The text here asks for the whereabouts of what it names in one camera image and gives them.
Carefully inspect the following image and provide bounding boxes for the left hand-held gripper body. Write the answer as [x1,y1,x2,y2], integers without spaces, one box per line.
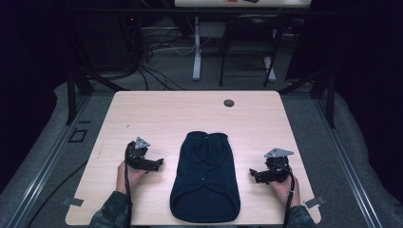
[125,136,152,171]

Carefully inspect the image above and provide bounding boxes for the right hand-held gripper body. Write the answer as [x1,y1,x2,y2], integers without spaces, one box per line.
[263,147,296,184]

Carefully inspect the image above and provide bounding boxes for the person's left hand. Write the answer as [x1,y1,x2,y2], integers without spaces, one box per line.
[115,161,148,195]

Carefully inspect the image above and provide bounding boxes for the person's right hand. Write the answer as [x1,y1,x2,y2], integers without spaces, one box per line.
[269,175,301,209]

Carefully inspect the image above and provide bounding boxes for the dark navy garment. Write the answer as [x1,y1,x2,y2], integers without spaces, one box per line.
[169,130,241,224]

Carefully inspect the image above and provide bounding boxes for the white desk with white legs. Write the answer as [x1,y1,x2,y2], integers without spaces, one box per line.
[173,0,313,82]

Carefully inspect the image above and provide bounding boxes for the black chair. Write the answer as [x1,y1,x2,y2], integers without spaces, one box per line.
[219,13,286,88]

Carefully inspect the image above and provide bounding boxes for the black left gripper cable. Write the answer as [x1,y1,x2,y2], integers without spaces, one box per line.
[124,142,133,228]

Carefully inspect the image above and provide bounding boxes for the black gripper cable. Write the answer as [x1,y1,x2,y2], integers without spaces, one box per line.
[124,142,133,228]
[278,164,297,228]

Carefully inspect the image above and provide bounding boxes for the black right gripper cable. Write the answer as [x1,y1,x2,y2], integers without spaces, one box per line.
[278,164,297,228]

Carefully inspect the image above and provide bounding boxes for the grey table edge bracket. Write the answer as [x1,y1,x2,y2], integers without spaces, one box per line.
[61,196,85,208]
[303,195,327,210]

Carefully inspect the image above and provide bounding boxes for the aluminium floor rail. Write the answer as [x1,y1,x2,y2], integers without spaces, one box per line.
[5,94,91,228]
[317,98,384,228]

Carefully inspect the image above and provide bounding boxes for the black metal frame stand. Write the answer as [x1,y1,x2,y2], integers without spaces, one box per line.
[278,66,337,129]
[65,65,131,126]

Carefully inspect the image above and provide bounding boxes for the black floor cable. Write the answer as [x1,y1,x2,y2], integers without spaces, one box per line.
[24,161,89,228]

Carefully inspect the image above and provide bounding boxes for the tangle of floor cables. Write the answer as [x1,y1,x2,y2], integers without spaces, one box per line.
[120,15,217,92]

